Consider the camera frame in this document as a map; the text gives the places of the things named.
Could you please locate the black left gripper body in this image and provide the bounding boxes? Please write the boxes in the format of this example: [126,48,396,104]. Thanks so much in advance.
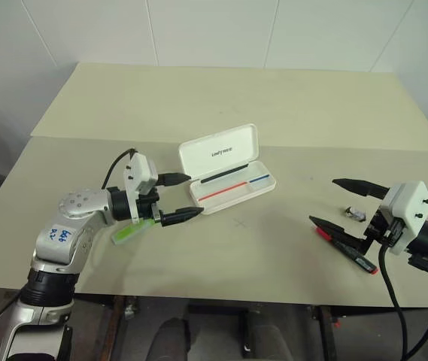
[136,187,162,223]

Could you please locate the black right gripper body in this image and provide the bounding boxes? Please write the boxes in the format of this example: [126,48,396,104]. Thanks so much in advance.
[363,208,399,249]

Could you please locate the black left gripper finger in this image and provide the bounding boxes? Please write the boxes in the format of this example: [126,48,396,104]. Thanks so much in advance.
[159,206,205,229]
[155,171,193,188]

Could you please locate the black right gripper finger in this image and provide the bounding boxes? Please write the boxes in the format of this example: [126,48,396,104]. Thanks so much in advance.
[308,214,373,257]
[331,177,390,199]

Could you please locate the white open pencil case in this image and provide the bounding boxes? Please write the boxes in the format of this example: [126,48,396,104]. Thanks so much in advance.
[178,122,278,216]

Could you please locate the black marker with red caps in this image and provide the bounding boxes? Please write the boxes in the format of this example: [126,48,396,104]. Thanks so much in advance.
[314,226,379,276]

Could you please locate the small black silver clip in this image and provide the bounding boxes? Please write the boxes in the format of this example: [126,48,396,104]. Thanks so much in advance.
[344,205,366,223]

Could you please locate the green translucent plastic eraser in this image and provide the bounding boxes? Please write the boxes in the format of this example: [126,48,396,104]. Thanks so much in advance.
[111,219,151,247]

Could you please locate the black pen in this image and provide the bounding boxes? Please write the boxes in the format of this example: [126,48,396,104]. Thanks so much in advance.
[199,162,249,184]

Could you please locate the dark rounded shape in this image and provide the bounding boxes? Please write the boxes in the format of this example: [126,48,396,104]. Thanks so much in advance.
[152,317,193,361]

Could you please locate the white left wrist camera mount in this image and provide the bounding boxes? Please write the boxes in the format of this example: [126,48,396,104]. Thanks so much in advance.
[122,152,159,223]

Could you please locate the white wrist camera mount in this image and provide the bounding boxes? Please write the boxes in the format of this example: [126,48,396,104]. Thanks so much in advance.
[122,152,159,223]
[380,180,428,257]

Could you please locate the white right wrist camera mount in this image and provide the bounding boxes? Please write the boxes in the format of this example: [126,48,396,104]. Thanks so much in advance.
[380,180,428,257]

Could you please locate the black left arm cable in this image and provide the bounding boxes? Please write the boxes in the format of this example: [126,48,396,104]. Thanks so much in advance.
[101,148,140,190]

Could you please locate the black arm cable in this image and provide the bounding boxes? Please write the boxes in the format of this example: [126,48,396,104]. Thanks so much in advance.
[101,148,140,190]
[376,240,428,361]

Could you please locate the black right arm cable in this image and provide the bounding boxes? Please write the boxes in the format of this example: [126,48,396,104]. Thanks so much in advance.
[376,240,428,361]

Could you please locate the black table frame bar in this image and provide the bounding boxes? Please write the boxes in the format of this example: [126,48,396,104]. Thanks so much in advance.
[186,300,335,321]

